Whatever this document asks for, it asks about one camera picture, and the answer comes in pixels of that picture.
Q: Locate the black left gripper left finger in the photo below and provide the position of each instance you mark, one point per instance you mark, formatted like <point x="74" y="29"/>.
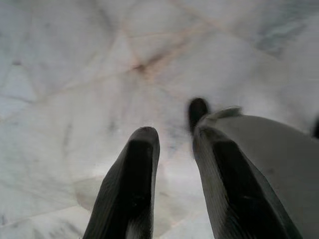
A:
<point x="134" y="179"/>

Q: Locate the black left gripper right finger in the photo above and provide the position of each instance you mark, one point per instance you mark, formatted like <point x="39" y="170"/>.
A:
<point x="239" y="189"/>

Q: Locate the black robot foot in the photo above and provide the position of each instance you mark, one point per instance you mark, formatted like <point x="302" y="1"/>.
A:
<point x="197" y="109"/>

